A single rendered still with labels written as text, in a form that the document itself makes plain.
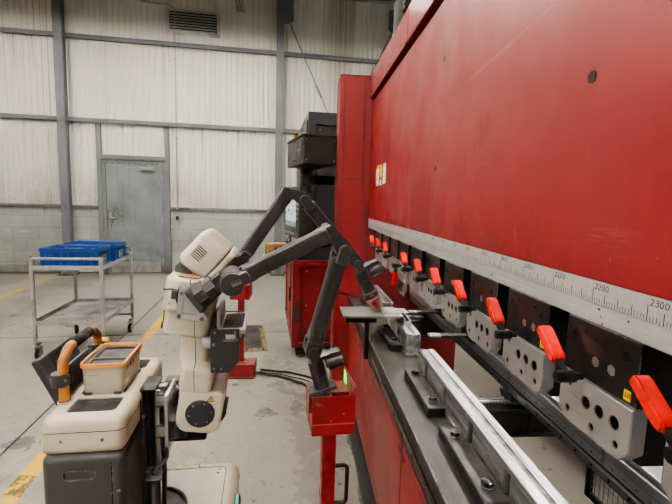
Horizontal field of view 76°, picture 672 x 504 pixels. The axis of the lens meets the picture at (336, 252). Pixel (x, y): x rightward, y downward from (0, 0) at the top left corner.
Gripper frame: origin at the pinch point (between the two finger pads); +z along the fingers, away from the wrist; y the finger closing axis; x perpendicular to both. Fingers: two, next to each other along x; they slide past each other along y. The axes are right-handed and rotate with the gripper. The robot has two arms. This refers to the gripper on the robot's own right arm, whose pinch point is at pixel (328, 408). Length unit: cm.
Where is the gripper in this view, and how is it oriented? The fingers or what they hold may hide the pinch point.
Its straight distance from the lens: 168.9
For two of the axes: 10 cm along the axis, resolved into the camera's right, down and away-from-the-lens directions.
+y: 9.5, -2.7, 1.4
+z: 2.4, 9.6, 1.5
